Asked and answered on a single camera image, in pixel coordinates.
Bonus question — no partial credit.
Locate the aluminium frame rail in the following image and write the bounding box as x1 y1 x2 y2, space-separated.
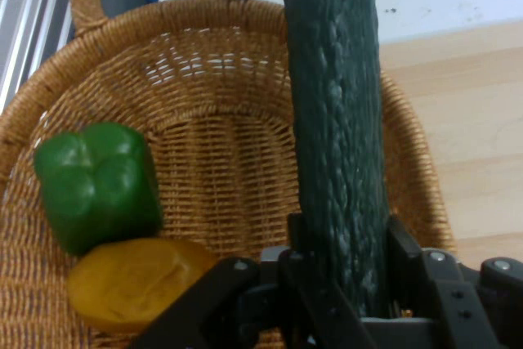
0 0 79 110

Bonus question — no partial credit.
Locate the dark green cucumber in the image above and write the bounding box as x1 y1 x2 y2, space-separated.
282 0 391 320

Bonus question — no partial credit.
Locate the green bell pepper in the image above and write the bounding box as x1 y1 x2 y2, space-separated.
33 121 165 257

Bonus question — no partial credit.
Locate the yellow potato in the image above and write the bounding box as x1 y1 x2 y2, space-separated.
66 237 222 334

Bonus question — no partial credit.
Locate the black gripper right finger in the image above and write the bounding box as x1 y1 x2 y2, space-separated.
385 215 523 349

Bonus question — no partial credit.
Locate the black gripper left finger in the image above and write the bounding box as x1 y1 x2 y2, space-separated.
129 213 378 349

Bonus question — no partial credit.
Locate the woven wicker basket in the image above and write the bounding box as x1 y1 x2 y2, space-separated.
0 0 457 349

